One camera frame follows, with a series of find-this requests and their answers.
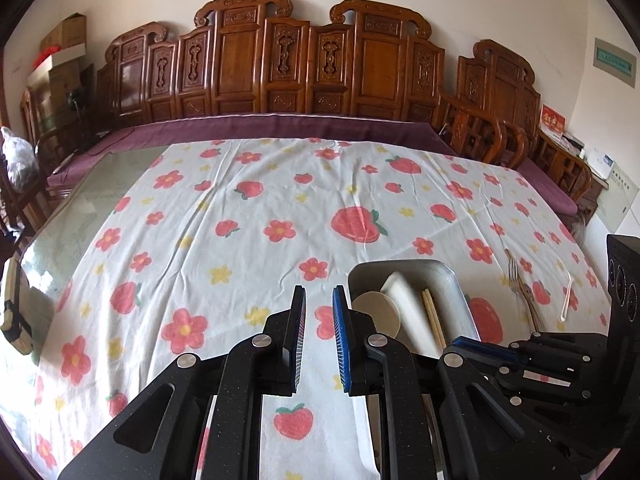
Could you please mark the wooden side table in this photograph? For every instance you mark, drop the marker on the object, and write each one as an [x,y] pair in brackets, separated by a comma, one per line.
[595,190]

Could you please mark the large cardboard box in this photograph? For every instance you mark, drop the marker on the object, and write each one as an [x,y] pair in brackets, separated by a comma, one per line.
[65,87]

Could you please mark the wooden chair with dark clothes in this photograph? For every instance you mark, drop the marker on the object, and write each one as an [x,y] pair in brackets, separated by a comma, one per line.
[20,200]

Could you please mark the black desk lamp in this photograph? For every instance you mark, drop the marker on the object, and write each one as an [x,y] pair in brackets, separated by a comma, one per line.
[80,97]

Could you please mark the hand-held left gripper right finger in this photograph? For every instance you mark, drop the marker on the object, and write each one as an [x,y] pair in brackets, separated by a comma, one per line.
[341,340]

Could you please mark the white plate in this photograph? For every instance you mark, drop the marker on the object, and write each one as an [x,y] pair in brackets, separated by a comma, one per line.
[402,305]

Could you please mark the small beige black object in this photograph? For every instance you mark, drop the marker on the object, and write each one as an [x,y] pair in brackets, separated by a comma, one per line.
[15,305]

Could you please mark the carved wooden armchair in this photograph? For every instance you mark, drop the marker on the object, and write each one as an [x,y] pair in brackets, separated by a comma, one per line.
[505,80]

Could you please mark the red decoration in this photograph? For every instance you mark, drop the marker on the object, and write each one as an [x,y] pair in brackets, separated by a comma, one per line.
[45,56]

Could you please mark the white blue desktop device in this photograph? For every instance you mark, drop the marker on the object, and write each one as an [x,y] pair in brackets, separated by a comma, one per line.
[601,164]

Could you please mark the purple armchair cushion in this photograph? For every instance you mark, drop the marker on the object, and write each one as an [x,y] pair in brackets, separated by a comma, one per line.
[550,185]

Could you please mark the white flat box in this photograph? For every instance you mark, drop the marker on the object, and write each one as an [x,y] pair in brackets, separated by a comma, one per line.
[60,60]

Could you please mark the metal fork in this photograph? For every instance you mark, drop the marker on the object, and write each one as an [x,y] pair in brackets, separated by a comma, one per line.
[512,270]

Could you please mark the brown cardboard box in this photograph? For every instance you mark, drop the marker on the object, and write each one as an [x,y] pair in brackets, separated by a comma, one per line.
[65,32]

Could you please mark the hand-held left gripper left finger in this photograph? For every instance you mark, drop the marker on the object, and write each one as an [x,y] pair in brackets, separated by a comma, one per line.
[299,340]

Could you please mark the red desk card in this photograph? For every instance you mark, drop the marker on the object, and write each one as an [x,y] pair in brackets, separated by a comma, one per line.
[554,122]

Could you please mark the long purple sofa cushion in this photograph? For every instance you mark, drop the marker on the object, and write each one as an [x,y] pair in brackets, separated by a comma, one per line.
[250,127]

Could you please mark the beige round bowl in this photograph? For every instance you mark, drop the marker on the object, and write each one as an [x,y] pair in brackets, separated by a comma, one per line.
[375,312]

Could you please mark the carved wooden sofa bench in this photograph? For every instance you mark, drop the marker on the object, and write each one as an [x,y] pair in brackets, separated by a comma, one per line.
[240,60]

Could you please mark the grey green wall box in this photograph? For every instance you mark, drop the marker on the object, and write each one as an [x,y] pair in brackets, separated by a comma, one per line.
[615,59]

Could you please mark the rectangular metal tray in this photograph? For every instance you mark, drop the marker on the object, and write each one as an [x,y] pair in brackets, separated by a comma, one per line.
[450,280]

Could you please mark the clear plastic bag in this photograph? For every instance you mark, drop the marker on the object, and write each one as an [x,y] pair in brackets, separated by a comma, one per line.
[17,157]

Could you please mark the floral strawberry tablecloth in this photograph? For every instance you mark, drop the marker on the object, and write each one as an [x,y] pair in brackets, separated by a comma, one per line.
[250,210]

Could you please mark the white plastic spoon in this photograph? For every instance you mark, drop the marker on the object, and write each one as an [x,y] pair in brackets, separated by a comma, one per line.
[568,292]

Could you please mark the wooden chopstick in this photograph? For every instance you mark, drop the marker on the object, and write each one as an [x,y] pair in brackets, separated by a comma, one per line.
[431,317]
[437,315]

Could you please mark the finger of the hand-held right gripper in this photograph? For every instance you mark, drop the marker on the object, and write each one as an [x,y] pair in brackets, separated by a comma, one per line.
[472,346]
[550,385]

